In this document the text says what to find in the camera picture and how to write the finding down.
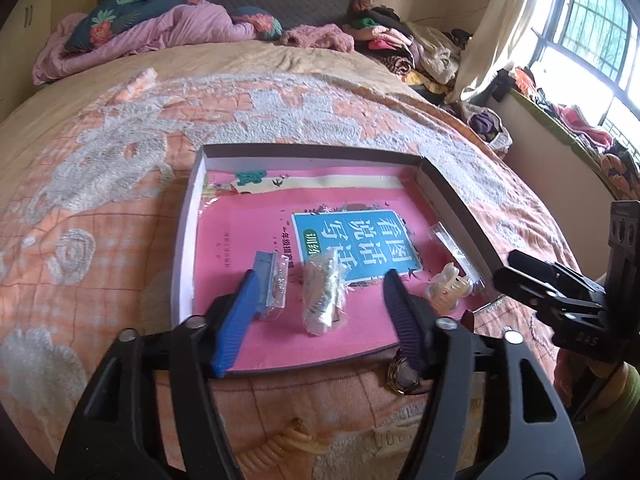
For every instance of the orange floral bed quilt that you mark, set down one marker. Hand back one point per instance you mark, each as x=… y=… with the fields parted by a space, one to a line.
x=94 y=170

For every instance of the dark floral pillow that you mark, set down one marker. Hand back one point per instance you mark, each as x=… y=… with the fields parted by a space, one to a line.
x=112 y=17

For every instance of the red strap wristwatch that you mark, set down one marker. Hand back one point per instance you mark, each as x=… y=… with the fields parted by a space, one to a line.
x=403 y=380

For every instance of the pile of clothes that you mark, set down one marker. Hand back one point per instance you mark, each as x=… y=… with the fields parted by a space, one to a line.
x=422 y=57

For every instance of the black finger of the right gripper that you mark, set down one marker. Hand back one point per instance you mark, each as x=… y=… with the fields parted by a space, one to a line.
x=556 y=293

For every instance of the cream wardrobe cabinets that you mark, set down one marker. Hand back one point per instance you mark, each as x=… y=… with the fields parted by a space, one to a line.
x=22 y=37

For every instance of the clear plastic packet in box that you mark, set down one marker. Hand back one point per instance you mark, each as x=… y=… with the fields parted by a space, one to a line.
x=464 y=263

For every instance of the barred window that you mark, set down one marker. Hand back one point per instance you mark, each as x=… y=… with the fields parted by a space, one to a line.
x=587 y=54

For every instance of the beige spiral hair clip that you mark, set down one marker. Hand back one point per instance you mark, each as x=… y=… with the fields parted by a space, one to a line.
x=296 y=438

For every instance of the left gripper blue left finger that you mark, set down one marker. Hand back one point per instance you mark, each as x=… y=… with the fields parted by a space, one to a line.
x=234 y=322

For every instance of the pink knitted garment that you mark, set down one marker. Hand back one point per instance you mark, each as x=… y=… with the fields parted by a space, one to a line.
x=329 y=37

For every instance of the pink crumpled blanket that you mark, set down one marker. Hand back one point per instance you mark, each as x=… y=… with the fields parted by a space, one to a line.
x=204 y=23

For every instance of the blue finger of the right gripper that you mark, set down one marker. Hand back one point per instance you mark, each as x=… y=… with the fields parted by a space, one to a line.
x=536 y=268

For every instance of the clothes on window sill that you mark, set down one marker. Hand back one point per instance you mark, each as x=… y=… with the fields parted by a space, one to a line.
x=608 y=155

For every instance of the clear bag of jewelry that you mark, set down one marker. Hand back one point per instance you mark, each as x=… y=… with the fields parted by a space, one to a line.
x=324 y=293

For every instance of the cream curtain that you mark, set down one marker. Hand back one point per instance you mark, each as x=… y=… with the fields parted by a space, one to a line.
x=491 y=46

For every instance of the blue earring card packet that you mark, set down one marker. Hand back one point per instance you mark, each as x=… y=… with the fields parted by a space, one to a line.
x=271 y=269

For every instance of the shallow cardboard box tray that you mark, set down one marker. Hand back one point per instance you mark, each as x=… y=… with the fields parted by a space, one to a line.
x=438 y=188

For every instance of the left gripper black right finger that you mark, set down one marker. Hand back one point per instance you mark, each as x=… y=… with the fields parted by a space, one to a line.
x=413 y=319

